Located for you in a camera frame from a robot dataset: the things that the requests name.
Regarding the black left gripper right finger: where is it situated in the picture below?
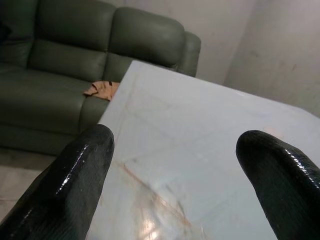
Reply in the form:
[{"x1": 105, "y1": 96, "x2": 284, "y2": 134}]
[{"x1": 235, "y1": 129, "x2": 320, "y2": 240}]

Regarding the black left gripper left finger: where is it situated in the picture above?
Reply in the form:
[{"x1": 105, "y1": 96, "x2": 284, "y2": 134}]
[{"x1": 0, "y1": 124, "x2": 115, "y2": 240}]

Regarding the white marble table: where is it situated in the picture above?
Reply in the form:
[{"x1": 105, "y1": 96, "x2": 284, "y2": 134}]
[{"x1": 86, "y1": 60, "x2": 320, "y2": 240}]

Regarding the tan crumpled cloth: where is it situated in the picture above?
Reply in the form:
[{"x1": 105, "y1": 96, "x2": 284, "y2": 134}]
[{"x1": 83, "y1": 80, "x2": 121, "y2": 102}]

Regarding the green leather sofa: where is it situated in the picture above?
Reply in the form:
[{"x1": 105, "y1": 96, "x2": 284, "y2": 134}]
[{"x1": 0, "y1": 0, "x2": 202, "y2": 156}]

